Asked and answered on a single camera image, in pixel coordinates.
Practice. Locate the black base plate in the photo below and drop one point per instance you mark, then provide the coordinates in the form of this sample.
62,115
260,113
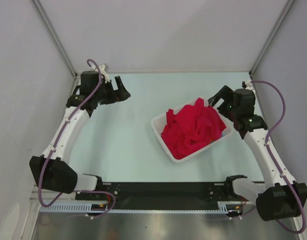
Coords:
164,196

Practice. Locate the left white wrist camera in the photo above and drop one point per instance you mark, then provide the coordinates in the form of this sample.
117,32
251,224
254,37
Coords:
102,68

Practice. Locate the slotted cable duct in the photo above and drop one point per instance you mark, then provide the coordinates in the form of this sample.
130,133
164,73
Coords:
97,208

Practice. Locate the red t shirt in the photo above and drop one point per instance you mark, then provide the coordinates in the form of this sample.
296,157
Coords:
191,129

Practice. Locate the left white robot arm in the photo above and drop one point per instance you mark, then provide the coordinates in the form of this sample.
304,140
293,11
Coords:
51,170

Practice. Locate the right aluminium frame post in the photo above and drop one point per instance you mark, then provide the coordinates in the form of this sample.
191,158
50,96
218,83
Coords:
272,35

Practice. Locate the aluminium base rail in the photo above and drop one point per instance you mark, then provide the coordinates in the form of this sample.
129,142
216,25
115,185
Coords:
48,196

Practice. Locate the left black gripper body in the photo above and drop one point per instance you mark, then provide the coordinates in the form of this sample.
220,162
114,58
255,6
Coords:
104,96

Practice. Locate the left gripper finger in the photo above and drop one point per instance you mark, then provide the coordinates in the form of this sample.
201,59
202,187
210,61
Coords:
121,92
109,90

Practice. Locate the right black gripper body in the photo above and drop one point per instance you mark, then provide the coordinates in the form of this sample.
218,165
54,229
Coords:
229,102

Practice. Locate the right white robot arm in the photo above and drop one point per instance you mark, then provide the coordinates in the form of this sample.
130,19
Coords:
282,196

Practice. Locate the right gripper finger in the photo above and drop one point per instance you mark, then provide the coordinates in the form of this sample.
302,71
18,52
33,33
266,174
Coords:
225,109
225,94

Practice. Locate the aluminium frame post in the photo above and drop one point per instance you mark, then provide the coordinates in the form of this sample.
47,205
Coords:
272,35
43,16

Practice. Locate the teal t shirt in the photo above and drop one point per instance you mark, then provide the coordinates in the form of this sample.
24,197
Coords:
217,137

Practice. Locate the left aluminium frame post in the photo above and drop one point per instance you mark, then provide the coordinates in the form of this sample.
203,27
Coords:
43,16

